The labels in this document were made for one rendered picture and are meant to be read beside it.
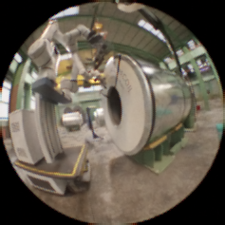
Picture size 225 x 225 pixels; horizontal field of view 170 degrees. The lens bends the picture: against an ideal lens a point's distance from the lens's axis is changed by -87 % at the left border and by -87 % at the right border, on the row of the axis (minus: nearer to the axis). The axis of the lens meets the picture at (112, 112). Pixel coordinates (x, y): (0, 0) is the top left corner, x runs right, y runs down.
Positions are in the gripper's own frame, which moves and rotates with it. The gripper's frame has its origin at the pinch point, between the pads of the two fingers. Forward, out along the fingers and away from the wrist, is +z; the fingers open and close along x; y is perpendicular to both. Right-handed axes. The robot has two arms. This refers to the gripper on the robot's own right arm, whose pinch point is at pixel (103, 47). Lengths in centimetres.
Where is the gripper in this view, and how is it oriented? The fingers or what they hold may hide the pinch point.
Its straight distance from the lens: 71.3
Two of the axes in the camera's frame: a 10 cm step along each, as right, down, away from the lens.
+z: 6.6, 5.6, 4.9
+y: -3.6, -3.4, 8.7
